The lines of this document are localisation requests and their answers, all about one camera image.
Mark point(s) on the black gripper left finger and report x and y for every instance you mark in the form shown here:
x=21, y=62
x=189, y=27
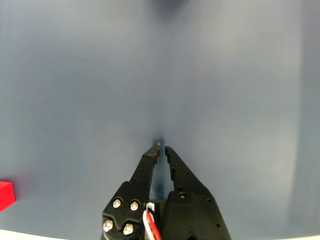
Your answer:
x=135, y=180

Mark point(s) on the dark blue mat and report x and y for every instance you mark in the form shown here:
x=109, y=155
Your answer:
x=100, y=75

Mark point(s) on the red cube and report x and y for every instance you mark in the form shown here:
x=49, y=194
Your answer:
x=6, y=195

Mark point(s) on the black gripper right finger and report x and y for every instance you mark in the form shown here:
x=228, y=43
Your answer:
x=190, y=200

